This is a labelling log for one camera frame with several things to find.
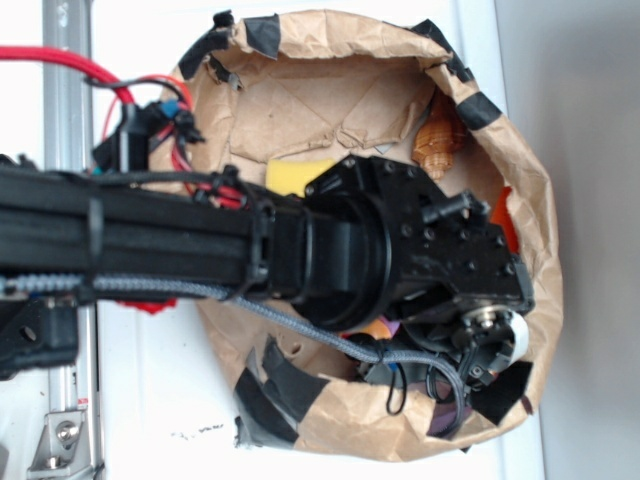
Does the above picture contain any orange plastic carrot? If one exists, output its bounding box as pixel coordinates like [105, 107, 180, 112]
[490, 186, 520, 254]

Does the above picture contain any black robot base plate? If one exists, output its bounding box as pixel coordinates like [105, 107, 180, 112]
[1, 299, 79, 381]

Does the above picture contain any yellow rubber duck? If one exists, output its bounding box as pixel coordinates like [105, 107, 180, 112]
[340, 319, 393, 340]

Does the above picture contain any aluminium extrusion rail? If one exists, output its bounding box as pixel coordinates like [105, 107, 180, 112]
[42, 1, 105, 479]

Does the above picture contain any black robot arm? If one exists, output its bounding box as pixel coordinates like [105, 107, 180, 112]
[1, 156, 535, 366]

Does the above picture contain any brown paper bag tray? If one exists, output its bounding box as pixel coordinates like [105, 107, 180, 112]
[173, 10, 563, 462]

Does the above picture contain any orange seashell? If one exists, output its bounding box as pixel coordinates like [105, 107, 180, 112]
[411, 89, 467, 182]

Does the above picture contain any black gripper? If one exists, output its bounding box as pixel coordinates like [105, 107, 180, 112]
[304, 156, 535, 390]

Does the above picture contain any metal corner bracket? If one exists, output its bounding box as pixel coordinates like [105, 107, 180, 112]
[26, 410, 95, 479]

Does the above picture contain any red braided cable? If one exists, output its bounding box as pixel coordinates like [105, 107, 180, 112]
[0, 44, 251, 211]

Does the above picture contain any grey braided cable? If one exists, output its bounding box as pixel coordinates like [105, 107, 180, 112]
[0, 274, 466, 439]

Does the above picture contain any yellow sponge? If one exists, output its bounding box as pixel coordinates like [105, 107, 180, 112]
[265, 159, 336, 197]

